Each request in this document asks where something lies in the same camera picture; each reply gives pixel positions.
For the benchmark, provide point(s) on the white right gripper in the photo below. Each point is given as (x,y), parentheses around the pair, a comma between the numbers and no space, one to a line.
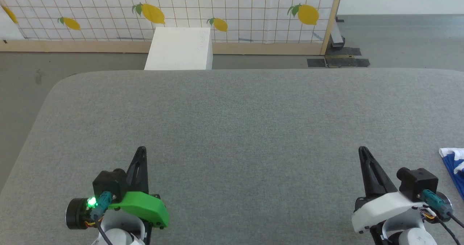
(389,208)

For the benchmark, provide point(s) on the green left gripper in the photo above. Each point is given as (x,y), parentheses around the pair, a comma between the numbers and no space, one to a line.
(143,206)

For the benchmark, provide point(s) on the blue garment with white trim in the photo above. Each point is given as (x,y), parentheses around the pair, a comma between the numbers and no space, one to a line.
(456,165)

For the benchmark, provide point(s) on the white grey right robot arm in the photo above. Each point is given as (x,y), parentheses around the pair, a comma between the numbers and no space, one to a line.
(406,232)

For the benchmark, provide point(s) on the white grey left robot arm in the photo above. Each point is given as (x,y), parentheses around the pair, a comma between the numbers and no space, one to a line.
(116,230)

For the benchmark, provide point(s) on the grey fabric sofa seat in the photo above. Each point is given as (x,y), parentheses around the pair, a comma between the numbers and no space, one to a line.
(232,129)

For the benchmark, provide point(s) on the black floor tape patch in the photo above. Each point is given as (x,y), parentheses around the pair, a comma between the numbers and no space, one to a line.
(339,61)

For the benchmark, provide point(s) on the white box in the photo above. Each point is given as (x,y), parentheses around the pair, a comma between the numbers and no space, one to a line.
(179,49)

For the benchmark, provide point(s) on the grey metal partition foot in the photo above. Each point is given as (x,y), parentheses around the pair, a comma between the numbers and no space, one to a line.
(335,34)

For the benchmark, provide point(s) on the lemon print wood-framed partition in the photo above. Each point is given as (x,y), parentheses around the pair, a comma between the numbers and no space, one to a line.
(235,13)

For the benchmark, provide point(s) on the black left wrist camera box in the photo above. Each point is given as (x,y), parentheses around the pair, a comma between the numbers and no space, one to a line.
(110,185)

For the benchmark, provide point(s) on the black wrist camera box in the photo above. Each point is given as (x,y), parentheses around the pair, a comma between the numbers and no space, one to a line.
(110,185)
(417,181)

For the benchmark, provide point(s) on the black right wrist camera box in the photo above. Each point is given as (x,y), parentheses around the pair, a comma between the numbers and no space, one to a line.
(417,181)

